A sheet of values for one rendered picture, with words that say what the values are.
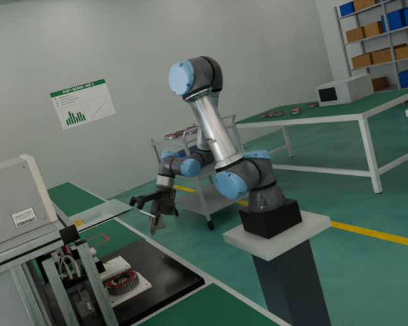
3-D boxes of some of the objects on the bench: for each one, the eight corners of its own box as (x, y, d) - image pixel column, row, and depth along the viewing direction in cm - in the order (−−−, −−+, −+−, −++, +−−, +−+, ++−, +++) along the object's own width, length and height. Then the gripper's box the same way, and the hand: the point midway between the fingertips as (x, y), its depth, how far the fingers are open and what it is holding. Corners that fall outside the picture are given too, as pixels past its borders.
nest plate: (120, 258, 173) (120, 255, 173) (131, 267, 160) (130, 264, 159) (87, 273, 167) (86, 271, 166) (95, 285, 153) (94, 282, 153)
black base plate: (143, 242, 190) (142, 237, 190) (205, 283, 134) (203, 277, 133) (43, 288, 171) (41, 284, 170) (67, 361, 114) (64, 354, 114)
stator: (132, 275, 149) (129, 266, 148) (144, 282, 140) (141, 273, 139) (104, 290, 143) (101, 281, 143) (116, 299, 134) (112, 290, 133)
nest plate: (138, 274, 152) (137, 271, 151) (151, 286, 138) (150, 283, 138) (100, 293, 145) (99, 290, 145) (111, 308, 132) (109, 304, 132)
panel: (42, 283, 171) (15, 220, 166) (65, 356, 113) (25, 261, 107) (39, 284, 171) (13, 220, 165) (61, 358, 112) (21, 263, 107)
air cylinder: (90, 303, 140) (85, 288, 139) (96, 310, 133) (90, 296, 132) (77, 310, 138) (71, 295, 137) (81, 318, 131) (75, 303, 130)
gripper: (179, 189, 171) (170, 239, 170) (171, 187, 179) (162, 234, 178) (160, 186, 167) (151, 237, 166) (153, 184, 175) (144, 232, 174)
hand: (151, 231), depth 171 cm, fingers closed
